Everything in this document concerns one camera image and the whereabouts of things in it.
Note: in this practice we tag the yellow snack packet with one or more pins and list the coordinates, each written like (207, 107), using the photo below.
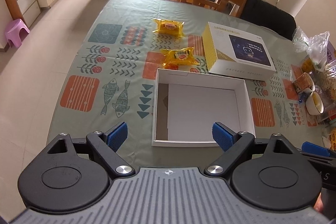
(169, 27)
(179, 56)

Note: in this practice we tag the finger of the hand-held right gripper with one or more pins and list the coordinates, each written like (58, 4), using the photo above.
(315, 148)

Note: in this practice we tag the white cup with snack block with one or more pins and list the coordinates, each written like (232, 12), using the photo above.
(303, 82)

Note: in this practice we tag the printed white box lid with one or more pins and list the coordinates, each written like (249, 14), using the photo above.
(236, 56)

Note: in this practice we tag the patterned cloth-covered desktop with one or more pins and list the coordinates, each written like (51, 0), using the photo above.
(126, 37)

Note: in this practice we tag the clear crumpled plastic bag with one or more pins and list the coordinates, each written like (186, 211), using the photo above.
(312, 45)

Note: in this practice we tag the white drawer cabinet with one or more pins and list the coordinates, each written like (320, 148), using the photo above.
(23, 1)

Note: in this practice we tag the white ceramic cup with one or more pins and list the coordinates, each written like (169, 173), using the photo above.
(315, 103)

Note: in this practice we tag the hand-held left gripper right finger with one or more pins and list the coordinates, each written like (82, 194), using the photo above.
(223, 136)

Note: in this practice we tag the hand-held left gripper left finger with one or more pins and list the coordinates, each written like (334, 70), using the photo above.
(118, 136)

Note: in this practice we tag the teal toy figure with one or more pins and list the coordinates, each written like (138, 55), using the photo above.
(332, 122)

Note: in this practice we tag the white cardboard box base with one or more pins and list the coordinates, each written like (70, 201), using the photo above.
(199, 108)

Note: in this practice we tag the purple plastic stool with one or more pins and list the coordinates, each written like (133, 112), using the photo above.
(17, 29)

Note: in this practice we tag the black jacket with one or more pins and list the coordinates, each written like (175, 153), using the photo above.
(267, 16)

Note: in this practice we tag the white printed plastic bag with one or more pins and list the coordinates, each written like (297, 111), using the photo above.
(331, 56)

